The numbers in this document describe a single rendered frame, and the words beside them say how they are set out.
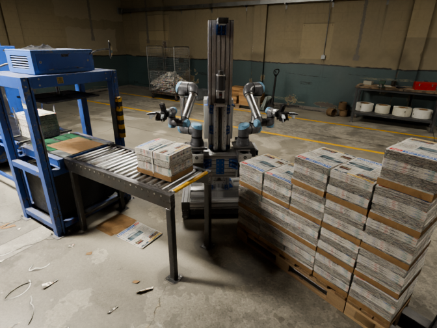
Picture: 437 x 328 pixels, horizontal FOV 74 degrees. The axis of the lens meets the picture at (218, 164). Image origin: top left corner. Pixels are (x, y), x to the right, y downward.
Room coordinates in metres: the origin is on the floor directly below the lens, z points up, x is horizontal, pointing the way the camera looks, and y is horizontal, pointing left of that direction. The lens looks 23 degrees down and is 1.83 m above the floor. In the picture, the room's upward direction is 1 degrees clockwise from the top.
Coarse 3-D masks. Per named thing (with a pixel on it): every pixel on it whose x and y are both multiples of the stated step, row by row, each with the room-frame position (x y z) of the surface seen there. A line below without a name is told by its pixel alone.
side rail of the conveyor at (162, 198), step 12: (72, 168) 2.49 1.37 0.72; (84, 168) 2.39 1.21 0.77; (96, 168) 2.32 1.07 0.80; (96, 180) 2.30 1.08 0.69; (108, 180) 2.21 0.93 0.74; (120, 180) 2.13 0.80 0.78; (132, 180) 2.09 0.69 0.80; (132, 192) 2.06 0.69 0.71; (144, 192) 1.98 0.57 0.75; (156, 192) 1.91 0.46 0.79; (168, 192) 1.90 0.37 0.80; (156, 204) 1.92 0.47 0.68; (168, 204) 1.85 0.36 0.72
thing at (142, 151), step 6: (144, 144) 2.30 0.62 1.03; (150, 144) 2.30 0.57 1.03; (156, 144) 2.30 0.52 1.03; (162, 144) 2.31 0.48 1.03; (138, 150) 2.23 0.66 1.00; (144, 150) 2.19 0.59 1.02; (138, 156) 2.24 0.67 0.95; (144, 156) 2.20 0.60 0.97; (138, 162) 2.25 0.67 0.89; (144, 162) 2.21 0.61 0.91; (144, 168) 2.21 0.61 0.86; (150, 168) 2.17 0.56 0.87
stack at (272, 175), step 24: (240, 168) 2.44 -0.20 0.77; (264, 168) 2.31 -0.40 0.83; (288, 168) 2.32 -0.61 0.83; (240, 192) 2.43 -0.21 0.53; (288, 192) 2.02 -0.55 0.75; (240, 216) 2.43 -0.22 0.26; (264, 216) 2.19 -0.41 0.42; (288, 216) 1.99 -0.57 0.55; (312, 216) 1.84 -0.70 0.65; (336, 216) 1.70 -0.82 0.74; (360, 216) 1.59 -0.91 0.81; (288, 240) 1.98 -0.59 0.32; (312, 240) 1.81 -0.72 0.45; (336, 240) 1.68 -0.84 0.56; (360, 240) 1.56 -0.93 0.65; (288, 264) 1.95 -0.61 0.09; (312, 264) 1.79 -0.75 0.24; (336, 264) 1.65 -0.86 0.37; (312, 288) 1.76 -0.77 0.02
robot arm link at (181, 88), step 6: (180, 84) 2.96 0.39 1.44; (186, 84) 2.94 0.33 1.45; (180, 90) 2.94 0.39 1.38; (186, 90) 2.92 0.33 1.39; (180, 96) 2.95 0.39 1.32; (186, 96) 2.95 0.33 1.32; (180, 102) 2.97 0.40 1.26; (186, 102) 2.96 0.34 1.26; (180, 108) 2.98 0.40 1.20; (180, 132) 2.97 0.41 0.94; (186, 132) 2.93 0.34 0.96
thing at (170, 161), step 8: (176, 144) 2.31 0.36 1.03; (184, 144) 2.31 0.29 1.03; (160, 152) 2.12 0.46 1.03; (168, 152) 2.12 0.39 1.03; (176, 152) 2.13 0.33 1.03; (184, 152) 2.21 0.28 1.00; (160, 160) 2.10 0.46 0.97; (168, 160) 2.06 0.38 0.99; (176, 160) 2.11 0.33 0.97; (184, 160) 2.20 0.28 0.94; (160, 168) 2.11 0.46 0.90; (168, 168) 2.06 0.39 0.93; (176, 168) 2.11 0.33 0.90; (184, 168) 2.19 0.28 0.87; (168, 176) 2.07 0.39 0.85
